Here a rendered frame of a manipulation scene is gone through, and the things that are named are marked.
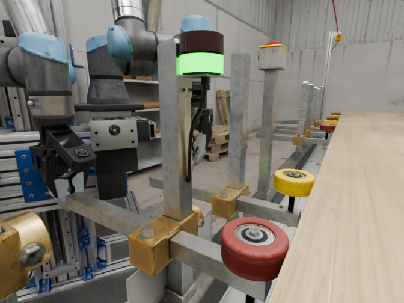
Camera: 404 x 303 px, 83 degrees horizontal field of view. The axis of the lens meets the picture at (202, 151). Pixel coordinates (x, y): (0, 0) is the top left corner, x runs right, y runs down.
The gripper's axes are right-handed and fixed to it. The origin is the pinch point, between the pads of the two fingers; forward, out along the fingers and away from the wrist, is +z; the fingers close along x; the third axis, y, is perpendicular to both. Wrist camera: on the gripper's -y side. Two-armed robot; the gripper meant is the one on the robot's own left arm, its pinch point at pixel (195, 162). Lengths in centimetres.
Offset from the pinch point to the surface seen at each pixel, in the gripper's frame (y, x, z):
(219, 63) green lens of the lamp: -26.2, -9.7, -21.4
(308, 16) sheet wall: 745, -168, -246
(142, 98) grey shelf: 269, 147, -13
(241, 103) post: -1.7, -11.7, -15.5
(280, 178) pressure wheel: -11.0, -20.6, -0.8
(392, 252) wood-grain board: -31.4, -30.2, -0.5
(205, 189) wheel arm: -1.5, -3.1, 7.2
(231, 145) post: -0.9, -9.6, -5.0
